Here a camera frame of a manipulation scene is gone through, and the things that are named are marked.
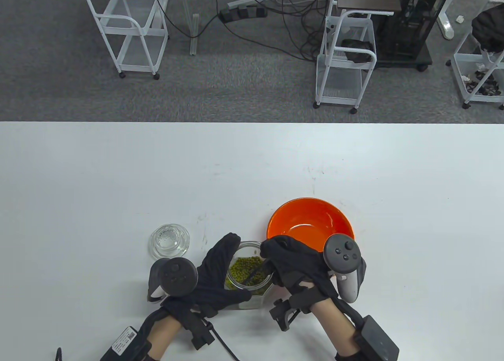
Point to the person's left hand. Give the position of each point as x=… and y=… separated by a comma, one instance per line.
x=214, y=278

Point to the person's right hand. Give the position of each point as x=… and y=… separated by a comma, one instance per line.
x=299, y=262

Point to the pile of green mung beans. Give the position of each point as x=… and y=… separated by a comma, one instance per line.
x=242, y=268

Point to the black measuring scoop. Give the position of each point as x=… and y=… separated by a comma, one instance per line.
x=254, y=273

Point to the clear glass jar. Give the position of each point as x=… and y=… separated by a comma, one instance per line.
x=252, y=300

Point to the orange bowl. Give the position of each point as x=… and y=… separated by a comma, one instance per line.
x=307, y=215

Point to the clear glass jar lid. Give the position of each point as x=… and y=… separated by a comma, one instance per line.
x=169, y=241

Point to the person's left forearm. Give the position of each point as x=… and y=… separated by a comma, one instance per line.
x=165, y=333

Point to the black left hand controller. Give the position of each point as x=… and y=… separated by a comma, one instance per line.
x=179, y=276

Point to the black hand controller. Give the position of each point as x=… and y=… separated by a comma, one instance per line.
x=342, y=254
x=179, y=276

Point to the black right hand controller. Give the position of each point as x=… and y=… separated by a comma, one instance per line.
x=342, y=254

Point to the plain black wrist box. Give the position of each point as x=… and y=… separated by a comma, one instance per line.
x=378, y=339

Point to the black box with white label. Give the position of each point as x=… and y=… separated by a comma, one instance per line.
x=124, y=343

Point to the white metal trolley cart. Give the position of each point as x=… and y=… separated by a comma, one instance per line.
x=484, y=98
x=138, y=67
x=338, y=81

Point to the black bag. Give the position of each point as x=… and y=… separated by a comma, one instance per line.
x=356, y=50
x=488, y=28

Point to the black power strip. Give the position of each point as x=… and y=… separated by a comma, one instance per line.
x=244, y=12

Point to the pile of dark scraps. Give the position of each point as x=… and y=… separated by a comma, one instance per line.
x=486, y=86

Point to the black computer rack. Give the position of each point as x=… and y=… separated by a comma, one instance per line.
x=409, y=30

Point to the white power strip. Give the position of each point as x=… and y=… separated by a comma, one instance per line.
x=248, y=0

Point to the white desk leg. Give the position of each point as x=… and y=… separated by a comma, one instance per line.
x=447, y=24

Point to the white slim post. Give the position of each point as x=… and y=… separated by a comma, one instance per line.
x=194, y=38

